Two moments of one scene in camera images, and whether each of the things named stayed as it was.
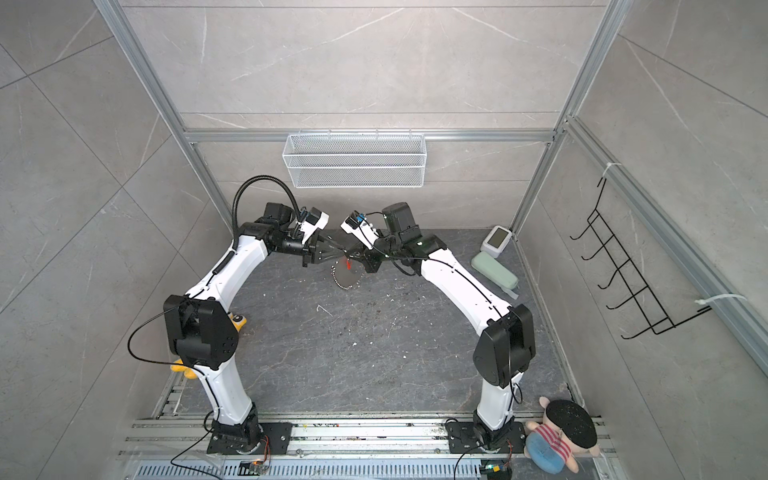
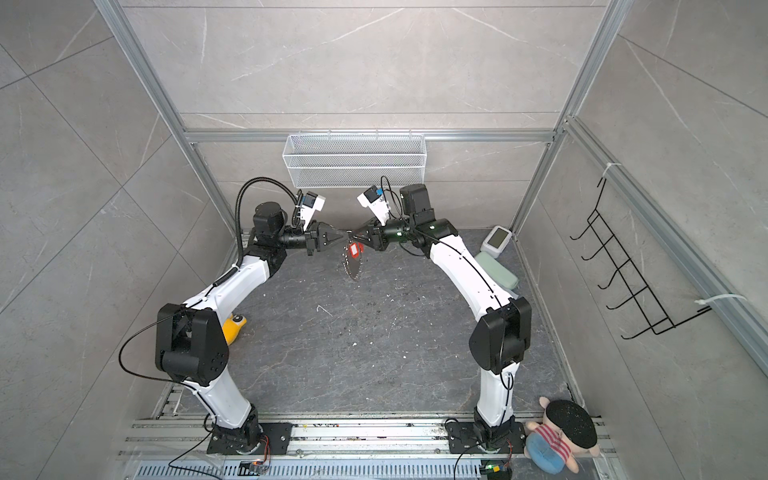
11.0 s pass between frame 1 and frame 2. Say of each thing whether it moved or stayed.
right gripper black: moved
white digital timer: stayed
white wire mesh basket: stayed
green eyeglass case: stayed
